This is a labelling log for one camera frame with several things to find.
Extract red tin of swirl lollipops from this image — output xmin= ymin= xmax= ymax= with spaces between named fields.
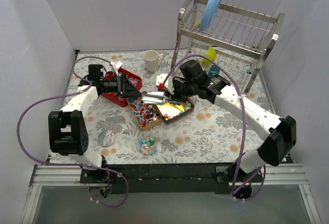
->
xmin=102 ymin=68 xmax=142 ymax=107

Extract silver metal scoop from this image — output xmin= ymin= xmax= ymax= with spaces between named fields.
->
xmin=141 ymin=91 xmax=169 ymax=105

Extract gold tin of ball lollipops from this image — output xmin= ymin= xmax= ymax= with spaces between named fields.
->
xmin=127 ymin=98 xmax=162 ymax=132

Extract gold tin of star candies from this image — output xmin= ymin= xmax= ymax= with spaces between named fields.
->
xmin=156 ymin=99 xmax=195 ymax=125

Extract clear glass jar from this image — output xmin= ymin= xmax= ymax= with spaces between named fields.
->
xmin=137 ymin=132 xmax=157 ymax=156

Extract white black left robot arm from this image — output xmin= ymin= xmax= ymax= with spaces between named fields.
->
xmin=48 ymin=61 xmax=141 ymax=183

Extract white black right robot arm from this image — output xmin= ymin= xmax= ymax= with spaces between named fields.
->
xmin=166 ymin=60 xmax=297 ymax=182

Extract teal and white container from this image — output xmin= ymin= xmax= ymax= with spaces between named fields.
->
xmin=208 ymin=65 xmax=220 ymax=78

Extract yellow green bowl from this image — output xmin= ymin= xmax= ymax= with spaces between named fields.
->
xmin=202 ymin=47 xmax=217 ymax=66

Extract white ceramic mug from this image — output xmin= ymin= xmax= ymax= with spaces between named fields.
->
xmin=143 ymin=50 xmax=164 ymax=72

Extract stainless steel dish rack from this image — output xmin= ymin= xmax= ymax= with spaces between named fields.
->
xmin=171 ymin=0 xmax=285 ymax=95

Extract light blue plate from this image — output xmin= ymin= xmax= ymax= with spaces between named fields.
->
xmin=199 ymin=0 xmax=222 ymax=32

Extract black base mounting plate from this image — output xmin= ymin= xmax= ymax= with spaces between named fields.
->
xmin=79 ymin=162 xmax=264 ymax=195

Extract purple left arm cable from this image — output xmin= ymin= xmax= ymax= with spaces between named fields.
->
xmin=16 ymin=56 xmax=129 ymax=208

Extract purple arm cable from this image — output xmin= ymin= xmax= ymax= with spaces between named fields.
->
xmin=161 ymin=54 xmax=266 ymax=201
xmin=16 ymin=56 xmax=129 ymax=208

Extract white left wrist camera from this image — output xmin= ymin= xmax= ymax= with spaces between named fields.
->
xmin=110 ymin=61 xmax=123 ymax=75

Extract aluminium table edge rail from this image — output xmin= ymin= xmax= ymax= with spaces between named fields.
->
xmin=21 ymin=163 xmax=321 ymax=223

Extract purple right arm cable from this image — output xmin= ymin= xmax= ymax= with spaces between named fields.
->
xmin=161 ymin=54 xmax=266 ymax=201

